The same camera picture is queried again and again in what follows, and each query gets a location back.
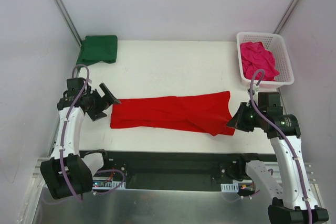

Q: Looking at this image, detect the red t shirt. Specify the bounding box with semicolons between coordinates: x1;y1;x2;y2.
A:
110;91;235;136

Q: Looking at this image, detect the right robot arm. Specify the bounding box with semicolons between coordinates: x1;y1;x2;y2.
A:
226;92;329;223

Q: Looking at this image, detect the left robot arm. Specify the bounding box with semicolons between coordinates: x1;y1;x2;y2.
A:
40;78;121;199

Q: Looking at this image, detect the folded green t shirt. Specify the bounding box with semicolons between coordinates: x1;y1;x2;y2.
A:
76;35;118;66

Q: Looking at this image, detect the pink t shirt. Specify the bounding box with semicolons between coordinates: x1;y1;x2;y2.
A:
240;41;280;81

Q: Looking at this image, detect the right white cable duct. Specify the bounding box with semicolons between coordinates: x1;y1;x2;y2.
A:
220;183;239;193

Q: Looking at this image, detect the white cable duct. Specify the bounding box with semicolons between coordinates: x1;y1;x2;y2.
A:
92;180;126;190
220;183;239;193

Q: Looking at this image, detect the left white cable duct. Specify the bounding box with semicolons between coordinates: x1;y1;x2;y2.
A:
92;180;126;190

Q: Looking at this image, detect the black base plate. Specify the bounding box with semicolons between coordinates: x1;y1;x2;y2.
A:
78;149;276;190

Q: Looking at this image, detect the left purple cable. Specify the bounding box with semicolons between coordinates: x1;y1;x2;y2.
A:
41;64;126;205

